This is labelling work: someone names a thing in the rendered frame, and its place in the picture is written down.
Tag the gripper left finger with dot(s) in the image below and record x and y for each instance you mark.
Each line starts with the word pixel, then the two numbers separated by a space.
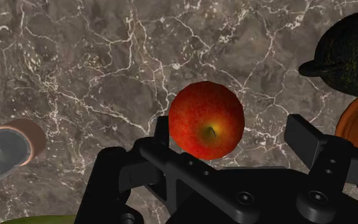
pixel 166 164

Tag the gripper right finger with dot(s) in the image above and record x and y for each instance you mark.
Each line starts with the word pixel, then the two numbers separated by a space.
pixel 324 155

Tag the orange round bowl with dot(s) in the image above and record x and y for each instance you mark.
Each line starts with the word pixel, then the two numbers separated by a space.
pixel 357 124

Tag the red apple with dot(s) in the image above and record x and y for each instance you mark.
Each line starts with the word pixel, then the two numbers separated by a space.
pixel 203 118

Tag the black round lidded pot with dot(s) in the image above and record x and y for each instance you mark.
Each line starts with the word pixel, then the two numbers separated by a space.
pixel 349 52

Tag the green round object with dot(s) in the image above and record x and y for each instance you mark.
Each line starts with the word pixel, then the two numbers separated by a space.
pixel 42 220

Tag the grey cylinder with pink rim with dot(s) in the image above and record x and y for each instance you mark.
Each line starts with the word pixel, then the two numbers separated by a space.
pixel 5 149

